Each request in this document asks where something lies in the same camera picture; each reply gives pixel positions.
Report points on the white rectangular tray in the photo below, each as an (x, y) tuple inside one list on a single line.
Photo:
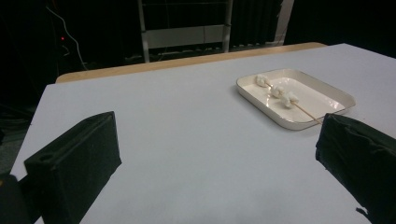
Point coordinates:
[(311, 102)]

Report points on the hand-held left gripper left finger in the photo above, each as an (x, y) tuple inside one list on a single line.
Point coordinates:
[(74, 161)]

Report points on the metal stand frame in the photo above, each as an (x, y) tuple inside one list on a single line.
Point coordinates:
[(183, 35)]

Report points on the wooden skewer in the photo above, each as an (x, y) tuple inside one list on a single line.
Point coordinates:
[(306, 112)]

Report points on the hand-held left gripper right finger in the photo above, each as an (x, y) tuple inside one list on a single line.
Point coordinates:
[(361, 155)]

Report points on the white marshmallow piece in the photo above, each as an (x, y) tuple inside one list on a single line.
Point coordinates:
[(277, 91), (262, 80), (289, 99)]

